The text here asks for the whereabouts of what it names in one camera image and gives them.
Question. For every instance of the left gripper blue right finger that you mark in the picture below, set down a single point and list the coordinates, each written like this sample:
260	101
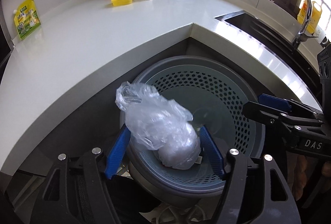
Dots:
212	152

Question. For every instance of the clear plastic bag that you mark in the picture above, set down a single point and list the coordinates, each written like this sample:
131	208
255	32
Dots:
160	125

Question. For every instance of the yellow green refill pouch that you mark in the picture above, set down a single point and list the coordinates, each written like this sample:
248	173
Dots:
26	19

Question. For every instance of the grey perforated trash bin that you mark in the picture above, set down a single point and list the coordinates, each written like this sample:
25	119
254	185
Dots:
215	95

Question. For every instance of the steel faucet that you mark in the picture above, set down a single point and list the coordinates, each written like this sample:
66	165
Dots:
301	36

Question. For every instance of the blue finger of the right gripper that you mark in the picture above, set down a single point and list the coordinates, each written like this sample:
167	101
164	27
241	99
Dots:
274	102

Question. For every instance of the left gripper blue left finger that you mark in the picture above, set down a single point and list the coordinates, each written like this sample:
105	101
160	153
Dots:
117	152

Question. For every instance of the person's hand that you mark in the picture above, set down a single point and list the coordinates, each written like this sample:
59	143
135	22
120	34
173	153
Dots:
303	168

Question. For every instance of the black kitchen sink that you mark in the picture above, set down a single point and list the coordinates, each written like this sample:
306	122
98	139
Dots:
276	44

